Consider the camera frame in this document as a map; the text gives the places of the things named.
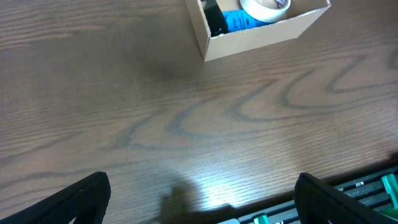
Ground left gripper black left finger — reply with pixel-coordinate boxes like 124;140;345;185
1;172;111;224

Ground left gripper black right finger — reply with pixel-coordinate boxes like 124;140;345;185
294;173;397;224

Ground brown cardboard box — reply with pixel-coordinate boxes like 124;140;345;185
185;0;331;62

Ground white tape roll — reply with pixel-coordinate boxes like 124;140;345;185
239;0;291;23

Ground blue plastic case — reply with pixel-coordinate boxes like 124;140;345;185
223;9;269;32

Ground black cone-shaped tool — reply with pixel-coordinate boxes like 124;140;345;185
201;0;229;37

